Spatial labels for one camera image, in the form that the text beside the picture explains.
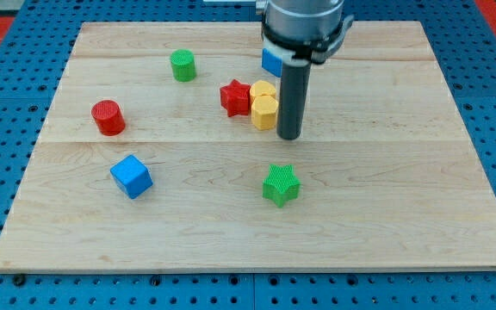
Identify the red cylinder block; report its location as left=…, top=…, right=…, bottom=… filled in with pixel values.
left=91, top=100, right=126, bottom=136

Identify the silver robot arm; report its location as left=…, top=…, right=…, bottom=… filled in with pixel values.
left=256, top=0, right=355, bottom=65

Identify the green star block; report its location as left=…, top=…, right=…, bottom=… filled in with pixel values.
left=262, top=164, right=301, bottom=208

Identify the red star block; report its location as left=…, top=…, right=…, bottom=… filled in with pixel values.
left=220, top=79, right=251, bottom=117

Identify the yellow hexagon block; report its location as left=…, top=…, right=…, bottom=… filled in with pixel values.
left=251, top=96, right=279, bottom=130

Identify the yellow heart block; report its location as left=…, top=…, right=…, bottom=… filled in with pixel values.
left=249, top=80, right=276, bottom=104

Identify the wooden board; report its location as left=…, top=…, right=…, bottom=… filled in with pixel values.
left=0, top=22, right=496, bottom=274

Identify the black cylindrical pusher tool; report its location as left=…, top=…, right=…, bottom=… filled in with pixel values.
left=276, top=59, right=311, bottom=140

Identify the blue block behind tool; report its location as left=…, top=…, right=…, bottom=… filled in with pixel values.
left=261, top=48, right=282, bottom=78

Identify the green cylinder block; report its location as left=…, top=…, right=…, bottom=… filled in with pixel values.
left=170, top=49, right=197, bottom=82

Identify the blue cube block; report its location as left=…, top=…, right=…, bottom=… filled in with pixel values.
left=109, top=155, right=153, bottom=200

